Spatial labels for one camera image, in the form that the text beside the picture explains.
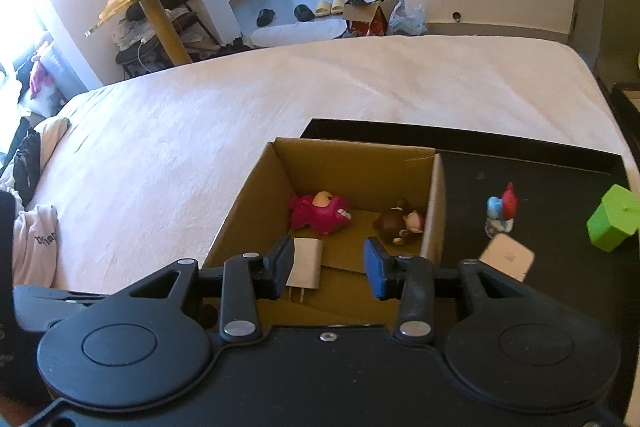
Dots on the blue and red figurine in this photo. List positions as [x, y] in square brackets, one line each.
[500, 212]

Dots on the white charger plug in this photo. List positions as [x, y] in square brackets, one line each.
[306, 264]

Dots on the black garment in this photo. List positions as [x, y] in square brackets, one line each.
[27, 167]

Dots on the yellow handheld object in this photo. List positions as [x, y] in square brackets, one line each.
[115, 4]

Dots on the black slipper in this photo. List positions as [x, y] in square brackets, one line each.
[303, 13]

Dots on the beige cube toy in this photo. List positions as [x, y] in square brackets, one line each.
[507, 254]

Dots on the beige slipper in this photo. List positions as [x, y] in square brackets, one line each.
[340, 5]
[323, 9]

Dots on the pink figurine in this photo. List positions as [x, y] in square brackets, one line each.
[312, 212]

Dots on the brown monkey figurine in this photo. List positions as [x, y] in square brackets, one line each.
[392, 222]

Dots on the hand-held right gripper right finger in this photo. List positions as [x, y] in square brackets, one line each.
[375, 269]

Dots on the green plastic container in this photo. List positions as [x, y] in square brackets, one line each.
[612, 219]

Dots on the beige pillow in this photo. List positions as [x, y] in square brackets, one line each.
[52, 137]

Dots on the black tray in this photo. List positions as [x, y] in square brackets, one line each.
[470, 207]

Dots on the round table with yellow leg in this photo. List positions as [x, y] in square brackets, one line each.
[165, 32]

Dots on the white floor mat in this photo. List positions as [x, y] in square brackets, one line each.
[300, 33]

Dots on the white printed shirt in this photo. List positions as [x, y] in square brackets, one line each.
[37, 247]

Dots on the brown cardboard box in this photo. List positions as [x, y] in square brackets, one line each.
[350, 167]

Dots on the pink plush toy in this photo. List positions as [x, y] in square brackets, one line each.
[40, 82]

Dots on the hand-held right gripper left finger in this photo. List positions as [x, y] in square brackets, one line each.
[280, 269]

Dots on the dark clothes heap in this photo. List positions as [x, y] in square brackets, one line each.
[220, 49]

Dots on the red cardboard box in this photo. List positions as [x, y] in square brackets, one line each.
[370, 22]

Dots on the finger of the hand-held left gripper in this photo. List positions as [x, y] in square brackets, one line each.
[55, 294]

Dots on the clear plastic bag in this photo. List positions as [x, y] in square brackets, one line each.
[407, 21]

